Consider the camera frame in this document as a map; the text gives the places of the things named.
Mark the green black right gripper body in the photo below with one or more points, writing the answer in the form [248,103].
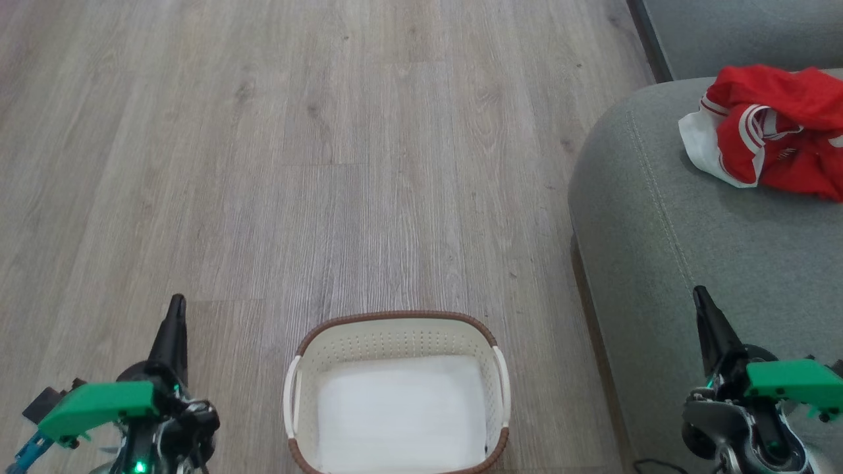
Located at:
[790,382]

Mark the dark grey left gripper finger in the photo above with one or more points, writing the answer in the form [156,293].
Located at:
[172,342]

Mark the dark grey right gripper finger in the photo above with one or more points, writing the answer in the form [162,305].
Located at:
[718,342]

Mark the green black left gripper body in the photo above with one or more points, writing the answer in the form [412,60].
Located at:
[99,405]

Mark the red shorts with white trim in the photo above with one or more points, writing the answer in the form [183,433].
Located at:
[790,99]

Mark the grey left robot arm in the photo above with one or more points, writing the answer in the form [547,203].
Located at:
[191,431]

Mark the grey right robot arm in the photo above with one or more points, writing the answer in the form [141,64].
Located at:
[711,421]

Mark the white laundry basket brown rim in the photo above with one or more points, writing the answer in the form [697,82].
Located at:
[395,336]

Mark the grey sofa seat cushion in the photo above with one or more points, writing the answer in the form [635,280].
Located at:
[737,33]

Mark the grey fabric sofa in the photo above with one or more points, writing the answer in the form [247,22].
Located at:
[711,250]

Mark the dark sofa base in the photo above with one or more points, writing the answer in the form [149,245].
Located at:
[649,39]

